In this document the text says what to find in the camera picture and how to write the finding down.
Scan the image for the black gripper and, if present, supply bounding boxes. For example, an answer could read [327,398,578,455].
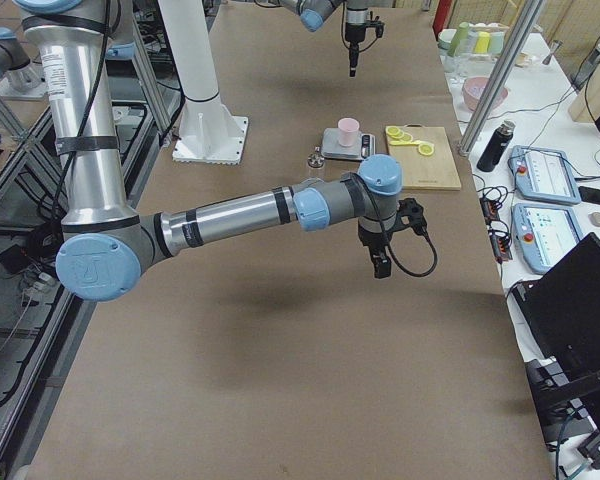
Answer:
[344,22,366,77]
[358,229,391,279]

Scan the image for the pink plastic cup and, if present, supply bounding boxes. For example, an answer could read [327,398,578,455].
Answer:
[337,117,360,147]

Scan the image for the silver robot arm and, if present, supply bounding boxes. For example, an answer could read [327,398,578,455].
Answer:
[19,1,402,301]
[271,0,385,78]

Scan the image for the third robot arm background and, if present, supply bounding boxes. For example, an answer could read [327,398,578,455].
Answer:
[0,27,47,100]

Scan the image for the silver kitchen scale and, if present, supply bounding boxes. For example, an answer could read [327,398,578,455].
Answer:
[320,128,376,162]

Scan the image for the green cup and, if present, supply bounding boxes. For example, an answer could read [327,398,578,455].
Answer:
[447,22,471,57]

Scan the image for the yellow cup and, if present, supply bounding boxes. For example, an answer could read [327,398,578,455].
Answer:
[473,31,490,54]

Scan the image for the red cylinder container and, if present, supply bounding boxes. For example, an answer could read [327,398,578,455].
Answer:
[432,0,454,36]

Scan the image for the yellow plastic knife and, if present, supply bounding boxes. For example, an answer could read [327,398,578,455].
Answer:
[389,140,422,146]

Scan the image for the bamboo cutting board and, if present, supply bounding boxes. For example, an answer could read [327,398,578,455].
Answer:
[384,125,461,191]

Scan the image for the black usb hub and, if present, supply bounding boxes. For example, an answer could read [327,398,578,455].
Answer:
[480,197,513,264]

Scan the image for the lemon slice near knife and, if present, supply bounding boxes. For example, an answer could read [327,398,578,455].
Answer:
[417,142,435,156]

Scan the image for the pink bowl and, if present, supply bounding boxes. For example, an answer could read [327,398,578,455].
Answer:
[462,76,509,111]

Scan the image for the black water bottle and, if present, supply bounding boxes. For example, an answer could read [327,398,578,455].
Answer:
[476,120,515,172]

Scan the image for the near blue teach pendant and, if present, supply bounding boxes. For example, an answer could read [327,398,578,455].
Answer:
[512,202,584,275]

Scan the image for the blue teach pendant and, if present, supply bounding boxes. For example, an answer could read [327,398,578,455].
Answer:
[508,145,581,206]
[512,202,584,275]

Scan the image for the far blue teach pendant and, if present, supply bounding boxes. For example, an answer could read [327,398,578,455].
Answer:
[508,145,581,206]

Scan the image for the black monitor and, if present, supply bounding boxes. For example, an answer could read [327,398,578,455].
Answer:
[513,233,600,432]

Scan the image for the black smartphone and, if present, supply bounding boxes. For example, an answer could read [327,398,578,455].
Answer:
[578,186,600,205]

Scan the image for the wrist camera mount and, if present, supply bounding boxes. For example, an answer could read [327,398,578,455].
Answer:
[366,16,385,39]
[394,197,428,237]

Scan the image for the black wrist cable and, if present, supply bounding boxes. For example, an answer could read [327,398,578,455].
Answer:
[369,189,438,278]

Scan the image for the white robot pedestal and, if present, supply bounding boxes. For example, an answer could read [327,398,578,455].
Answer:
[159,0,249,165]

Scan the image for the aluminium frame post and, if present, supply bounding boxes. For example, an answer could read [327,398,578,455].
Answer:
[458,0,545,157]

